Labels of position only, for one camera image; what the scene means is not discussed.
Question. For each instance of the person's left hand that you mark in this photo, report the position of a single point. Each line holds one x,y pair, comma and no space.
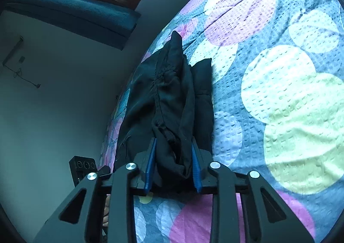
106,213

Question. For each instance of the black garment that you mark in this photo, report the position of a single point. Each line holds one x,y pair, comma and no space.
203,97

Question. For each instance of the pastel circle print bedspread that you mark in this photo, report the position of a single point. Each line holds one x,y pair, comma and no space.
282,84

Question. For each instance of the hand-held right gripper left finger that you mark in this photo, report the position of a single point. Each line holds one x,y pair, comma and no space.
150,170

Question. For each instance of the blue rolled window blind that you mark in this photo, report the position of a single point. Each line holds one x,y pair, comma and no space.
72,17

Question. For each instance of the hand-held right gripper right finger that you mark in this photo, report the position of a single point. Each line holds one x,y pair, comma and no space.
196,170

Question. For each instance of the black zip jacket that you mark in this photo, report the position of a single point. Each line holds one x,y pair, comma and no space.
164,113

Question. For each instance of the wall switch plate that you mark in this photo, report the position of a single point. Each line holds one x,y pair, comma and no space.
22,59

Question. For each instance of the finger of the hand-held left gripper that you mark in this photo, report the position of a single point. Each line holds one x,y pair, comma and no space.
104,171

